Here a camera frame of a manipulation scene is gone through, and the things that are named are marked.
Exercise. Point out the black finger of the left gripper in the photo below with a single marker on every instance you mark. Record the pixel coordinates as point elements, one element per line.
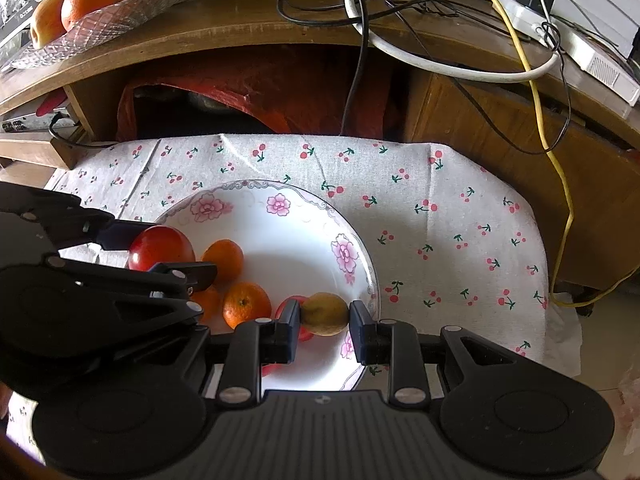
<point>60,283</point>
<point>36,224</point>

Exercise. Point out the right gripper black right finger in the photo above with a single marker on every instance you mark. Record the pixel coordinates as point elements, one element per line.
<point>394,344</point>

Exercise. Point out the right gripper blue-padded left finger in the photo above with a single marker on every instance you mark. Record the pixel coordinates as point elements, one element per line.
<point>253,345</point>

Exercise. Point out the large red tomato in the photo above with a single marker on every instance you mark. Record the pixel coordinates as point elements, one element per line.
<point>159,244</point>

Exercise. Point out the orange mandarin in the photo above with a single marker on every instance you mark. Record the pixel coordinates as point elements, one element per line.
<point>228,258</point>
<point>245,301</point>
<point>210,301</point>

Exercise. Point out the tan longan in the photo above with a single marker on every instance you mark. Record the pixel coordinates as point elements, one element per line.
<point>324,314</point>

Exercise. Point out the white floral-rim plate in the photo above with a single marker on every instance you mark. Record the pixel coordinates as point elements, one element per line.
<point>294,243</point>

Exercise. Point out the white cherry-print tablecloth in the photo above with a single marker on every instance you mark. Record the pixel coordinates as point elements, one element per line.
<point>450,243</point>

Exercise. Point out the glass fruit bowl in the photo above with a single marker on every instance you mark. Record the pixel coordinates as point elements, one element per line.
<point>92,30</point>

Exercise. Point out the yellow apple in bowl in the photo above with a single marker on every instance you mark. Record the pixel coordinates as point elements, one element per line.
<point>46,24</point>

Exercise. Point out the red cloth under desk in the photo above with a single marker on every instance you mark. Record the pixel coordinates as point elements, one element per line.
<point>286,88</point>

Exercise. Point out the wooden curved desk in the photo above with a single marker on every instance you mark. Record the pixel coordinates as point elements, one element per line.
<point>588,215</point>

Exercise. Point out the white power strip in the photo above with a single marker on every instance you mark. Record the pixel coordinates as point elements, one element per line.
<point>590,56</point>

